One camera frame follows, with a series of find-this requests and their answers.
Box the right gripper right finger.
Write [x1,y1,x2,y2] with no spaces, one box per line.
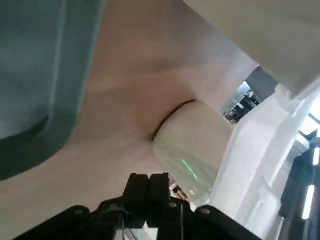
[148,171,261,240]

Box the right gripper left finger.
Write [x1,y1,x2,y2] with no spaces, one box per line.
[12,172,151,240]

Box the white container with clear lid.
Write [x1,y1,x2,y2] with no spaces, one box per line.
[179,0,320,240]

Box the small cream lidded bin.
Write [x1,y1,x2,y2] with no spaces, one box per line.
[150,99,234,201]

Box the dark grey square tray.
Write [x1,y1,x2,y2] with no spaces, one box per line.
[0,0,106,181]

